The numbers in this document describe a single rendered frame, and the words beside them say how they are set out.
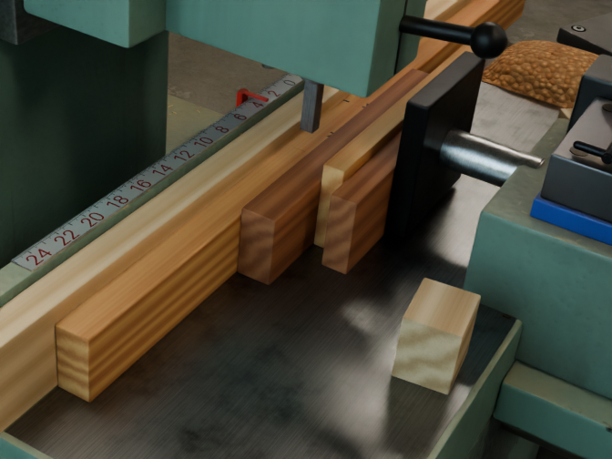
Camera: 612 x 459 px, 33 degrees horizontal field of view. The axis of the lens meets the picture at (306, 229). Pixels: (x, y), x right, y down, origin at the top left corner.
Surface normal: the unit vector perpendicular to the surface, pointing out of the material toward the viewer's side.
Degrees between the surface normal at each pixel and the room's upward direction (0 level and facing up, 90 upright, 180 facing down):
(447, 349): 90
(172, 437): 0
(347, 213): 90
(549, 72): 35
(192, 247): 0
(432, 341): 90
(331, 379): 0
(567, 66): 17
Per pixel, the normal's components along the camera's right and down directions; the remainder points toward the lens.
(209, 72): 0.10, -0.82
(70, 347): -0.49, 0.45
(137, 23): 0.87, 0.35
